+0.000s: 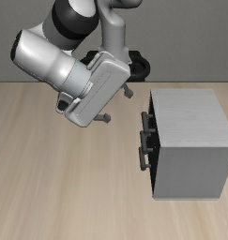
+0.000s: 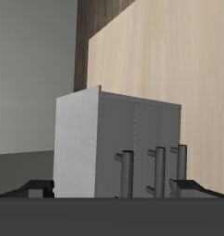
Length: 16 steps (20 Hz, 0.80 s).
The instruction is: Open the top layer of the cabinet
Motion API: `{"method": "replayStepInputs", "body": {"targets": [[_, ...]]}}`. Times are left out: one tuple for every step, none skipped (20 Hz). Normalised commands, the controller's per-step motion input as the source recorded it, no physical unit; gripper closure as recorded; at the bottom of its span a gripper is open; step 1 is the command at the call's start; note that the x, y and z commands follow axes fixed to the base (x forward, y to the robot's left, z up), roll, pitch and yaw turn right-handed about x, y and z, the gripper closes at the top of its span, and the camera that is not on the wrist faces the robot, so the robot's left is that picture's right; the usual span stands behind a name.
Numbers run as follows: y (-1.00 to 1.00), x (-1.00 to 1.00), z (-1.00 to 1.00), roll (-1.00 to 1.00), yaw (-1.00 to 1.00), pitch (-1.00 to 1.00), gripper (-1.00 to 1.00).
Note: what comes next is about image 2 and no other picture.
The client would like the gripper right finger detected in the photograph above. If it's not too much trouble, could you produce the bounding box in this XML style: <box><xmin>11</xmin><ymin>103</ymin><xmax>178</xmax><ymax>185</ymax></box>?
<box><xmin>169</xmin><ymin>178</ymin><xmax>224</xmax><ymax>199</ymax></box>

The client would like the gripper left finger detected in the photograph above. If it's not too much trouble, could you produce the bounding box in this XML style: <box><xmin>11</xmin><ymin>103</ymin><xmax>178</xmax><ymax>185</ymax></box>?
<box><xmin>0</xmin><ymin>179</ymin><xmax>55</xmax><ymax>199</ymax></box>

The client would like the cabinet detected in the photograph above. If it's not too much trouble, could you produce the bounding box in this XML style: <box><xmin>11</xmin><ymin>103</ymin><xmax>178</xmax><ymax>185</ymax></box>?
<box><xmin>52</xmin><ymin>85</ymin><xmax>188</xmax><ymax>199</ymax></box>

